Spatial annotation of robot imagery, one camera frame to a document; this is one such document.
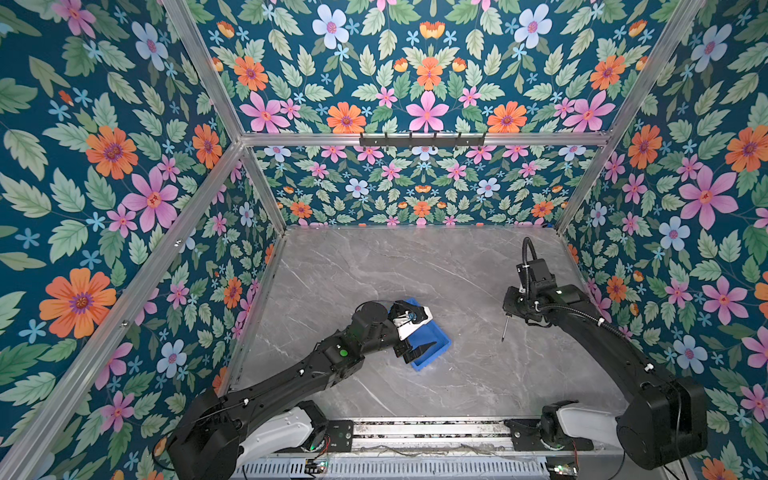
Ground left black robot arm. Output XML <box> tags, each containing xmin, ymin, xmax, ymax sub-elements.
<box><xmin>166</xmin><ymin>300</ymin><xmax>433</xmax><ymax>479</ymax></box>

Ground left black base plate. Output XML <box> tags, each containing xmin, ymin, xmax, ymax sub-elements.
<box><xmin>318</xmin><ymin>420</ymin><xmax>355</xmax><ymax>453</ymax></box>

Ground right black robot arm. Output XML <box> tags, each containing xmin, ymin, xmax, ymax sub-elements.
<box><xmin>503</xmin><ymin>254</ymin><xmax>708</xmax><ymax>470</ymax></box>

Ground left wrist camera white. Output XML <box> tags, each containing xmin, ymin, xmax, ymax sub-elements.
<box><xmin>389</xmin><ymin>302</ymin><xmax>434</xmax><ymax>341</ymax></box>

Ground aluminium mounting rail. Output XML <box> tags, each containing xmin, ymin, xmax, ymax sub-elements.
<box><xmin>347</xmin><ymin>417</ymin><xmax>622</xmax><ymax>456</ymax></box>

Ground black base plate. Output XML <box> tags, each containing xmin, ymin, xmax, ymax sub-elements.
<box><xmin>318</xmin><ymin>420</ymin><xmax>355</xmax><ymax>453</ymax></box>
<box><xmin>503</xmin><ymin>418</ymin><xmax>595</xmax><ymax>452</ymax></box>

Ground white vented cable duct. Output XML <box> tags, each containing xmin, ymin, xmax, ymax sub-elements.
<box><xmin>232</xmin><ymin>457</ymin><xmax>550</xmax><ymax>479</ymax></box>

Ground blue plastic bin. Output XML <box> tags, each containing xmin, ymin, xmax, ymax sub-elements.
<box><xmin>390</xmin><ymin>298</ymin><xmax>452</xmax><ymax>371</ymax></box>

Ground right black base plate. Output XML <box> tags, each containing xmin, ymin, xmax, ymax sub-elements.
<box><xmin>503</xmin><ymin>418</ymin><xmax>595</xmax><ymax>452</ymax></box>

